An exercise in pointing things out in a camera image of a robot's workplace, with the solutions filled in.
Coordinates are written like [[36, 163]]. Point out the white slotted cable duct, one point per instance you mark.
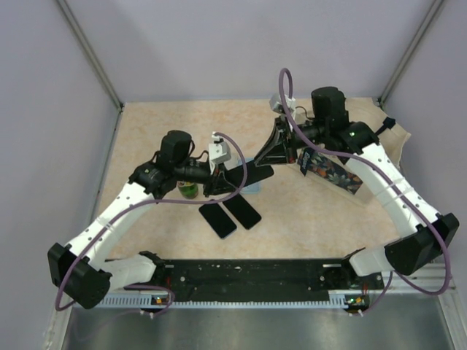
[[159, 300]]

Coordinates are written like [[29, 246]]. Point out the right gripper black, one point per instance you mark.
[[278, 150]]

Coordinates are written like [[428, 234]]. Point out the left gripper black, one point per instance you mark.
[[218, 183]]

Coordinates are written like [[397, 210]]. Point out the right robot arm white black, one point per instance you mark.
[[423, 230]]

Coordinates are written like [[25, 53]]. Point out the green glass bottle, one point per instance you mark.
[[188, 190]]

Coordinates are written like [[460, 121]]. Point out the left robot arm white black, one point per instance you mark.
[[80, 269]]

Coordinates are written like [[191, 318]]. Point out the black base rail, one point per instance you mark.
[[263, 280]]

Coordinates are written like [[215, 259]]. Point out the left aluminium frame post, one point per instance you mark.
[[89, 53]]

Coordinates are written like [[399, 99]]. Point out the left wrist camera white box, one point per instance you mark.
[[218, 152]]

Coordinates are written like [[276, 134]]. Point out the aluminium frame post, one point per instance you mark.
[[89, 53], [428, 21]]

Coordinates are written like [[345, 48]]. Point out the right aluminium frame post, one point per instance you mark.
[[428, 21]]

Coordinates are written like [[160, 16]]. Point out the beige canvas tote bag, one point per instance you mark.
[[333, 174]]

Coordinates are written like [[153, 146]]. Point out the bare black phone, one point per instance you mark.
[[243, 211], [218, 220]]

